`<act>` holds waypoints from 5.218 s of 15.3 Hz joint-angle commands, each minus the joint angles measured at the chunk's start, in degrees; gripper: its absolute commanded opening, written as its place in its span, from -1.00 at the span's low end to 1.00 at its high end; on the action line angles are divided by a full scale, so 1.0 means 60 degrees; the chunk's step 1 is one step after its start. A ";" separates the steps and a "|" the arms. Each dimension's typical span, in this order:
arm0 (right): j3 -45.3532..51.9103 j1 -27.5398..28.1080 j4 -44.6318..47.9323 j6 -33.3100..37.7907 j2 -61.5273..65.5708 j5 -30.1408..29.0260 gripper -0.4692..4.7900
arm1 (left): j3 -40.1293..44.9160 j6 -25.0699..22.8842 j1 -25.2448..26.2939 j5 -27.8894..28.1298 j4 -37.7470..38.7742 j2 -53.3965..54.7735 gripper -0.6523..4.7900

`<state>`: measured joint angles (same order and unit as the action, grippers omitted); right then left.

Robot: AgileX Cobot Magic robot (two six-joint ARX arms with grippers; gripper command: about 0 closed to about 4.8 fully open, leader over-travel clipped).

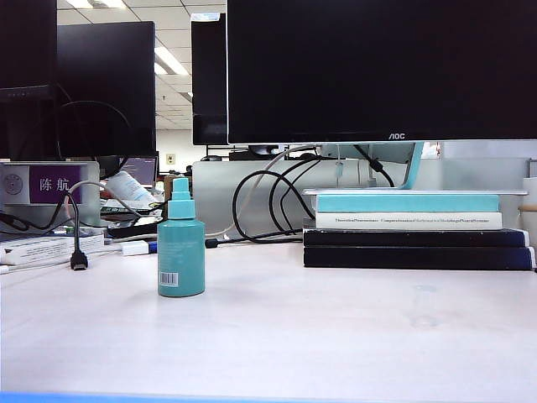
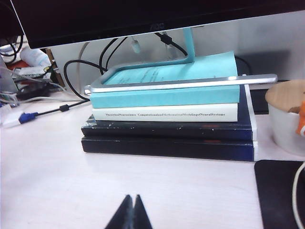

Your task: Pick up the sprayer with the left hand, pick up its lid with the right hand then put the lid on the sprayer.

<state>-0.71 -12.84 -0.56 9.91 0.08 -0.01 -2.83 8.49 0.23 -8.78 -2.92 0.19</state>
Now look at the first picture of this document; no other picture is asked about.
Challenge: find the teal sprayer bottle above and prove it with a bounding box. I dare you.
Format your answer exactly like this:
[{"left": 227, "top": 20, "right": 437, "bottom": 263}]
[{"left": 157, "top": 176, "right": 206, "bottom": 298}]

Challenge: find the transparent sprayer lid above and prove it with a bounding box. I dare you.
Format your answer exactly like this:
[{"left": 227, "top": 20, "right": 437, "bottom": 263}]
[{"left": 412, "top": 284, "right": 438, "bottom": 329}]

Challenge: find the laptop with purple screen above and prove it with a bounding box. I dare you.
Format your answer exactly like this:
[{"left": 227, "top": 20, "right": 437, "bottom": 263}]
[{"left": 121, "top": 157, "right": 159, "bottom": 188}]

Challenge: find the black monitor with top sticker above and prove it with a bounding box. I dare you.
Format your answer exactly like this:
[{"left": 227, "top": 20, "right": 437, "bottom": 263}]
[{"left": 190, "top": 12, "right": 230, "bottom": 147}]

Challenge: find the teal book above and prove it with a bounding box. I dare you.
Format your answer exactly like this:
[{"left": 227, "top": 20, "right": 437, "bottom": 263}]
[{"left": 314, "top": 194, "right": 501, "bottom": 214}]

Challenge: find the white book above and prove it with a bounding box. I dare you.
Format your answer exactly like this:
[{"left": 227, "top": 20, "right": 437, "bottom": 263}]
[{"left": 314, "top": 212, "right": 503, "bottom": 231}]

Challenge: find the flat black pouch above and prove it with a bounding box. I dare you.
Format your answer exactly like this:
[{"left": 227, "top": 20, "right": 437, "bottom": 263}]
[{"left": 107, "top": 220, "right": 163, "bottom": 241}]

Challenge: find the thin black book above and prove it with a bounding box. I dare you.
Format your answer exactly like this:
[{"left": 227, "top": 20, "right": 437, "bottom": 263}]
[{"left": 302, "top": 228, "right": 530, "bottom": 249}]

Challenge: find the white cosmetic tube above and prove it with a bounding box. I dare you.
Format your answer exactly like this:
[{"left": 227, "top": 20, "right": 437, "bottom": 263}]
[{"left": 104, "top": 170, "right": 159, "bottom": 207}]

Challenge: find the white adapter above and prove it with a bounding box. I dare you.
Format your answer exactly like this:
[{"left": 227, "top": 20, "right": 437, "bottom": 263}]
[{"left": 121, "top": 239, "right": 150, "bottom": 256}]

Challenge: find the thick black book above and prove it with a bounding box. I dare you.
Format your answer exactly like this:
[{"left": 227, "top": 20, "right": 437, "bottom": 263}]
[{"left": 302, "top": 246, "right": 537, "bottom": 271}]

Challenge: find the dark printed packet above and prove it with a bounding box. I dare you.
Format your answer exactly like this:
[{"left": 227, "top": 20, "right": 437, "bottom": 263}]
[{"left": 100, "top": 197, "right": 164, "bottom": 219}]

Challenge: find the teal silver monitor stand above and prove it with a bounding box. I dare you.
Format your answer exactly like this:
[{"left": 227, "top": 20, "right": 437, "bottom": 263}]
[{"left": 302, "top": 141, "right": 529, "bottom": 197}]

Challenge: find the ceiling light panel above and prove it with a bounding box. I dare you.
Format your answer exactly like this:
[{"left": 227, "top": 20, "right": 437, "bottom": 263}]
[
  {"left": 154, "top": 44, "right": 190, "bottom": 76},
  {"left": 66, "top": 0, "right": 127, "bottom": 10}
]

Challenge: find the large black AOC monitor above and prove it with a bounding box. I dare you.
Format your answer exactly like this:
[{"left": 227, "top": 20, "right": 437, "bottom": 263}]
[{"left": 226, "top": 0, "right": 537, "bottom": 146}]

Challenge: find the black monitor seen from behind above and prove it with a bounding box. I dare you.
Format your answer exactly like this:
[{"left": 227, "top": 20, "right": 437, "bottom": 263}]
[{"left": 56, "top": 20, "right": 157, "bottom": 157}]

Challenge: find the silver purple name plate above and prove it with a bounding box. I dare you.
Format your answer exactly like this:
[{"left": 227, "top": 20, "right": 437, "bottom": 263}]
[{"left": 0, "top": 161, "right": 102, "bottom": 234}]

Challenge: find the flat white cardboard box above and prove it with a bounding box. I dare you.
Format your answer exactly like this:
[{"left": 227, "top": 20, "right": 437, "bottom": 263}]
[{"left": 0, "top": 233, "right": 106, "bottom": 266}]

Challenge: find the black monitor with button row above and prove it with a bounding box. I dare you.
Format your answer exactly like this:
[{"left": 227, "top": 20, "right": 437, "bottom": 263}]
[{"left": 0, "top": 0, "right": 59, "bottom": 160}]

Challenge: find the black cable narrow loop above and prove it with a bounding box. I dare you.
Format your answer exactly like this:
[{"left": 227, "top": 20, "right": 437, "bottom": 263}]
[{"left": 268, "top": 157, "right": 324, "bottom": 234}]

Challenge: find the black cable wide loop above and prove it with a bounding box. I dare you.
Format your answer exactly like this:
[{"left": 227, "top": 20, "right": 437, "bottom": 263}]
[{"left": 204, "top": 157, "right": 314, "bottom": 249}]

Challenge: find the white monitor cable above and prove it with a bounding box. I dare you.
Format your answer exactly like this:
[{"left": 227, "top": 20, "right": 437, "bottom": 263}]
[{"left": 205, "top": 144, "right": 320, "bottom": 240}]

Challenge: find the thick black monitor cable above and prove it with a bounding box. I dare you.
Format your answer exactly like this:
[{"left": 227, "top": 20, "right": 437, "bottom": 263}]
[{"left": 352, "top": 144, "right": 396, "bottom": 189}]

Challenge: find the grey curved cable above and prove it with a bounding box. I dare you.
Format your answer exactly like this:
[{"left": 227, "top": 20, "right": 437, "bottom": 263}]
[{"left": 66, "top": 180, "right": 146, "bottom": 219}]

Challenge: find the black HDMI cable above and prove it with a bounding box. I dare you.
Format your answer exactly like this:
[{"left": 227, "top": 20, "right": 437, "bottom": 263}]
[{"left": 0, "top": 193, "right": 90, "bottom": 273}]

